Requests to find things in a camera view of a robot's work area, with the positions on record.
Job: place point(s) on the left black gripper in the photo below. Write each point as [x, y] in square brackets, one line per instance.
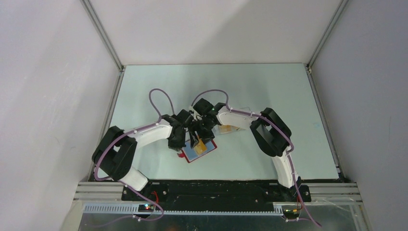
[177, 146]

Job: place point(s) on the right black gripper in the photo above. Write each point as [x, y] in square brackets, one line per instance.
[205, 137]

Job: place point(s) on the orange credit card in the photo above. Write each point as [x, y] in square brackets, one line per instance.
[225, 129]
[199, 148]

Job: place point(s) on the red leather card holder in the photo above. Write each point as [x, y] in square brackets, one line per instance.
[192, 154]

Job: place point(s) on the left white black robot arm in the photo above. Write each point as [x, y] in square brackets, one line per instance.
[115, 153]

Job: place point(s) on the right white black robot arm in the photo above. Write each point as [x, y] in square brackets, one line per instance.
[271, 134]

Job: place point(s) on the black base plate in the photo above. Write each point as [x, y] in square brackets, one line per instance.
[271, 190]

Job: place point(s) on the grey slotted cable duct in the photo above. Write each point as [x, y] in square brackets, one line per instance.
[139, 209]

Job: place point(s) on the aluminium front rail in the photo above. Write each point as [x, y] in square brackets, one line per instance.
[335, 193]

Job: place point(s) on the left aluminium frame post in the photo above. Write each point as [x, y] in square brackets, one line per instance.
[98, 25]

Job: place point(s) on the aluminium frame post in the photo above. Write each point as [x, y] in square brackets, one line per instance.
[98, 25]
[328, 31]

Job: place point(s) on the right aluminium frame post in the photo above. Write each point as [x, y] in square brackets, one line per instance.
[328, 31]

